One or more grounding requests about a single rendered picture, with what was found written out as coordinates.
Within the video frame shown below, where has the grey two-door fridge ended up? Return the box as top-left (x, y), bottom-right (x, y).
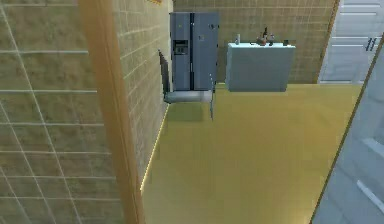
top-left (169, 12), bottom-right (221, 92)

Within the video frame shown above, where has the pale blue kitchen counter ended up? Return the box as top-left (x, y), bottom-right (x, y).
top-left (225, 41), bottom-right (297, 93)

